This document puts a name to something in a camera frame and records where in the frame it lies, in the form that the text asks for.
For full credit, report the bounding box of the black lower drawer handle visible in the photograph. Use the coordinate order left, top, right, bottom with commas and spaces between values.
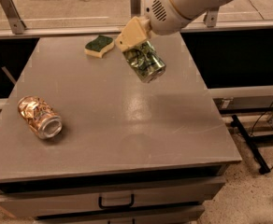
107, 218, 136, 224

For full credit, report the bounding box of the middle metal railing bracket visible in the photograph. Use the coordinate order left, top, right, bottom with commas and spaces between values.
130, 0, 141, 17

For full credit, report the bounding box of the black drawer handle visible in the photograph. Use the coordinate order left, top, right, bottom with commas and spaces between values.
107, 218, 136, 224
98, 194, 135, 210

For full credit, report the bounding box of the green drink can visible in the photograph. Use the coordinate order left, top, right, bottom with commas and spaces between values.
123, 41, 166, 83

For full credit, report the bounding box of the grey drawer cabinet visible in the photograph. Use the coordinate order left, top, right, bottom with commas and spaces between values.
0, 34, 240, 224

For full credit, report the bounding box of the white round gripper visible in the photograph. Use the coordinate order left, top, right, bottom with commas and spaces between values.
115, 0, 222, 52

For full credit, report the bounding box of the black upper drawer handle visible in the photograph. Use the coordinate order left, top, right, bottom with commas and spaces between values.
98, 194, 135, 210

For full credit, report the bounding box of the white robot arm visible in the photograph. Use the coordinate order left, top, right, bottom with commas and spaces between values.
115, 0, 233, 52

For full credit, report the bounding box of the right metal railing bracket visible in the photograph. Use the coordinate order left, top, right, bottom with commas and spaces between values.
204, 7, 219, 27

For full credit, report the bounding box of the metal railing bracket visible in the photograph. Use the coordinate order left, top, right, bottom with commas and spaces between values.
204, 7, 219, 27
130, 0, 141, 17
0, 0, 26, 35

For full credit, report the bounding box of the left metal railing bracket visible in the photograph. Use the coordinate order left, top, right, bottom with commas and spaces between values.
0, 0, 26, 35

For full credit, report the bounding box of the green and yellow sponge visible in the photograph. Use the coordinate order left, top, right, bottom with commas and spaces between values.
84, 35, 114, 58

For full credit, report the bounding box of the black metal stand leg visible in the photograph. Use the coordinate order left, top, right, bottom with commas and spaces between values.
231, 115, 273, 175

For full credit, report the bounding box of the crushed gold drink can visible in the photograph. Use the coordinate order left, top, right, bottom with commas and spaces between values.
18, 96, 63, 139

